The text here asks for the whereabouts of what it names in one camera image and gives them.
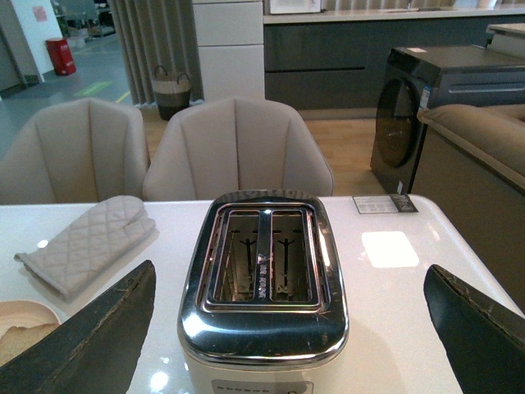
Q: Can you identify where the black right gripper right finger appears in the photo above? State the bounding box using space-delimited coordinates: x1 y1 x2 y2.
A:
423 264 524 393

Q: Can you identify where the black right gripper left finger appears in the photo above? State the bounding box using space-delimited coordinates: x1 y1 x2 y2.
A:
1 260 156 393

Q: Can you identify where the toasted bread slice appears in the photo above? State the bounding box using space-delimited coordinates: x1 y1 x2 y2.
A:
1 323 59 365

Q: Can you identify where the white chrome toaster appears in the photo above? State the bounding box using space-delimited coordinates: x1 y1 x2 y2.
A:
177 190 349 393

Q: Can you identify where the beige round plate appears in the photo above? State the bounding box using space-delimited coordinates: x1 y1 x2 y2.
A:
1 300 61 337

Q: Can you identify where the grey quilted oven mitt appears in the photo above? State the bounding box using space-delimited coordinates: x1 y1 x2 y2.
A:
15 195 156 300

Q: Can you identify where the printed info card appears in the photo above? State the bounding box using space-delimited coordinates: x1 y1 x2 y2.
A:
353 194 418 214

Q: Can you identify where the beige sofa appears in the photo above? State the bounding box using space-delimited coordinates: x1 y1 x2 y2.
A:
412 104 524 309

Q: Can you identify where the beige left dining chair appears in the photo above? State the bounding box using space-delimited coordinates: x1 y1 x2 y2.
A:
1 98 150 204

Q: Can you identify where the beige dining chair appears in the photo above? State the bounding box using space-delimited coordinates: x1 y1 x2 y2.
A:
143 98 334 201
1 98 150 204

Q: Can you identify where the beige right dining chair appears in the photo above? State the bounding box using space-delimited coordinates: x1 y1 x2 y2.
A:
143 98 334 201

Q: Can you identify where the woven laundry basket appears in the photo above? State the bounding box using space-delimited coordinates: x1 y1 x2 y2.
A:
152 65 191 121

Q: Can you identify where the dark washing machine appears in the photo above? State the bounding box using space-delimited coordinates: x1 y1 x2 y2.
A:
369 44 525 195

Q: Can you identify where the red box cabinet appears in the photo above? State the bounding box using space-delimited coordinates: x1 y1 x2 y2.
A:
45 38 76 76

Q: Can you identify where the grey kitchen counter cabinet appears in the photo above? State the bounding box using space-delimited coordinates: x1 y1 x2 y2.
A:
263 11 524 110

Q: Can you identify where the white pillar cabinet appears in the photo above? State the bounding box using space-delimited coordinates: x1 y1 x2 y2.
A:
192 1 265 102

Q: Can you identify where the white microwave oven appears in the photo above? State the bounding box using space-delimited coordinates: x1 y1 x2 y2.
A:
269 0 322 15

